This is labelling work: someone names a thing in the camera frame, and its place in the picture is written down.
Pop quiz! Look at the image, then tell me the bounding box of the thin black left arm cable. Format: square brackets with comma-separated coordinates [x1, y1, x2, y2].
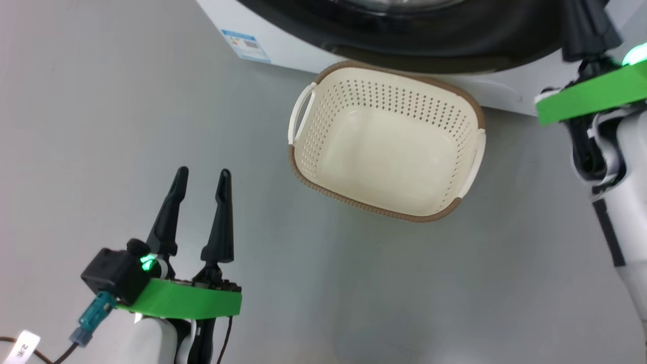
[216, 316, 234, 364]

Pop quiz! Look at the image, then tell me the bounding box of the white washing machine body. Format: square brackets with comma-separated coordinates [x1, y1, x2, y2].
[195, 0, 647, 117]

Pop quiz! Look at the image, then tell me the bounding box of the black round washing machine door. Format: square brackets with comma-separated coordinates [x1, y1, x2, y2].
[235, 0, 572, 75]

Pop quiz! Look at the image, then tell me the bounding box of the blue energy label sticker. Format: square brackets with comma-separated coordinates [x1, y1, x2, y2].
[220, 29, 271, 64]

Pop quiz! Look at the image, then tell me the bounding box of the cream perforated laundry basket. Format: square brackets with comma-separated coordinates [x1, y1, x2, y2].
[287, 61, 487, 223]

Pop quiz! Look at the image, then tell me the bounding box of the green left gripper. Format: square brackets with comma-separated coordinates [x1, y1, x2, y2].
[115, 166, 243, 321]

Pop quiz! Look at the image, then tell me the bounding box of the white cable tag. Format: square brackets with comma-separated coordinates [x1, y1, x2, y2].
[3, 330, 41, 364]

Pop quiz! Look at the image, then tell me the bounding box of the teal left camera connector cable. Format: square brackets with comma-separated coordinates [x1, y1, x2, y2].
[0, 291, 117, 364]

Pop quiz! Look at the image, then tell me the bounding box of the steel washing drum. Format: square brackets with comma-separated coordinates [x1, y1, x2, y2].
[344, 0, 471, 15]

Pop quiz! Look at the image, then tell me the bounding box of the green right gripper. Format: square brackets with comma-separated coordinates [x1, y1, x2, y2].
[535, 0, 647, 126]

